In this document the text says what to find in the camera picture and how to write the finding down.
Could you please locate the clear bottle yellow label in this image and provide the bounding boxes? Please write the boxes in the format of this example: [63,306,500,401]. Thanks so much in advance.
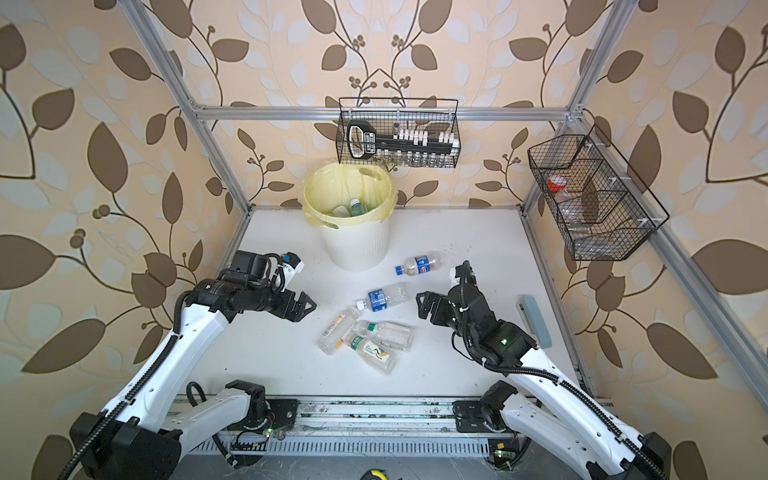
[316,307,360,355]

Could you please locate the clear bottle green white label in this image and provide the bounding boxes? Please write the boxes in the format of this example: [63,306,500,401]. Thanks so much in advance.
[343,333,396,373]

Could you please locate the clear bottle red label red cap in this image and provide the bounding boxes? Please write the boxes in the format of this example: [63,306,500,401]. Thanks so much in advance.
[332,205,351,218]

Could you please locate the clear bottle purple label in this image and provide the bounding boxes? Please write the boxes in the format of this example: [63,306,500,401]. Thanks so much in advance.
[349,198,368,217]

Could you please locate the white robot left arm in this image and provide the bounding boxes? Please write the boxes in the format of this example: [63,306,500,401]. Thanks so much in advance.
[59,251,317,479]

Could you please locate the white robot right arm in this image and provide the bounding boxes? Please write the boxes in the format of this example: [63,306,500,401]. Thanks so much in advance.
[416,285,671,479]

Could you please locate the white ribbed trash bin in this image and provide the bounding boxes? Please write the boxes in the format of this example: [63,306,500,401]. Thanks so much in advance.
[308,217,391,272]

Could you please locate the yellow plastic bin liner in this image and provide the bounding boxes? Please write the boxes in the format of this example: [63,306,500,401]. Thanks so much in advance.
[300,163,398,229]

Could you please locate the clear bottle blue cap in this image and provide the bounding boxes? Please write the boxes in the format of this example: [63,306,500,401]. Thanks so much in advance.
[395,253,440,276]

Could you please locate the clear bottle green neck band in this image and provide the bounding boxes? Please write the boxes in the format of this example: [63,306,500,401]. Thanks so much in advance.
[353,320,414,352]

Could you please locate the light blue grey case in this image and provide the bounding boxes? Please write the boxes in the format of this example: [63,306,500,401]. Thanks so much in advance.
[517,295,553,349]

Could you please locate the clear bottle blue label middle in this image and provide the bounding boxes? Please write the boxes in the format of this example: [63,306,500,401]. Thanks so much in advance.
[355,282,409,312]

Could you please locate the red cap item in basket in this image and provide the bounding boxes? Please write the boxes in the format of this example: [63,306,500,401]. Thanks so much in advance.
[547,175,567,193]

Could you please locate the black white tool in basket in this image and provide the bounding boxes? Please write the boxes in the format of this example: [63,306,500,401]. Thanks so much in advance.
[344,120,461,160]

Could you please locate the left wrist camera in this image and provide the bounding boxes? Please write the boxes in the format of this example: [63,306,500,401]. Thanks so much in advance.
[278,252,304,289]

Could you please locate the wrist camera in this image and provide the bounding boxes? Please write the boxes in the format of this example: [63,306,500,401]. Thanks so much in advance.
[278,252,304,289]
[453,260,476,286]

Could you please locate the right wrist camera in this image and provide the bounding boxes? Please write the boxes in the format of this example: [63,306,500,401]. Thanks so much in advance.
[453,260,476,286]

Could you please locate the metal base rail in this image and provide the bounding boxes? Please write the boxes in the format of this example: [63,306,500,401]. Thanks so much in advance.
[173,395,619,457]

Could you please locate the black wire basket right wall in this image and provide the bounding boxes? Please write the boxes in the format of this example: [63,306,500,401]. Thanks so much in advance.
[527,126,670,261]

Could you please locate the black wire basket wall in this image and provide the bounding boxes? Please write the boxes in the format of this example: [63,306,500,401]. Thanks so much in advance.
[336,96,462,169]
[527,126,670,261]

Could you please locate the black wire basket back wall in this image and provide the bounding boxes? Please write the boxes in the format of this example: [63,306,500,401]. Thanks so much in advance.
[336,96,462,169]

